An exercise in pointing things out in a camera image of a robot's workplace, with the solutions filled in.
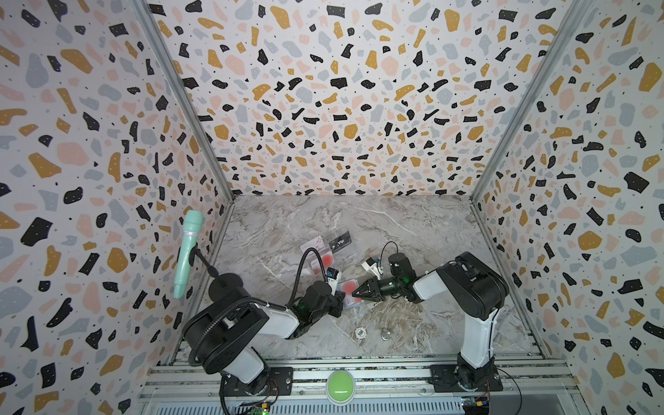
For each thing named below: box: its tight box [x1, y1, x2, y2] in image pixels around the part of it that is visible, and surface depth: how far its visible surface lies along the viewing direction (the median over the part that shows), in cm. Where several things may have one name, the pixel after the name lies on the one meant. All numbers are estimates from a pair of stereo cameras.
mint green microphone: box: [172, 210, 205, 301], surface depth 70 cm
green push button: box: [325, 370, 356, 405], surface depth 73 cm
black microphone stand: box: [188, 242, 244, 302], surface depth 92 cm
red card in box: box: [321, 254, 333, 268], surface depth 97 cm
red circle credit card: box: [342, 279, 359, 302], surface depth 92 cm
